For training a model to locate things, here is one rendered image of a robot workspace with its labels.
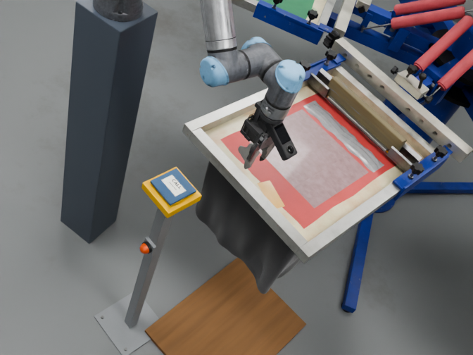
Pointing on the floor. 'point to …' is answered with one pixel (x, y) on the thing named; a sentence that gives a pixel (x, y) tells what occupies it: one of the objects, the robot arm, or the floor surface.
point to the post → (121, 329)
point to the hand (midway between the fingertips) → (255, 163)
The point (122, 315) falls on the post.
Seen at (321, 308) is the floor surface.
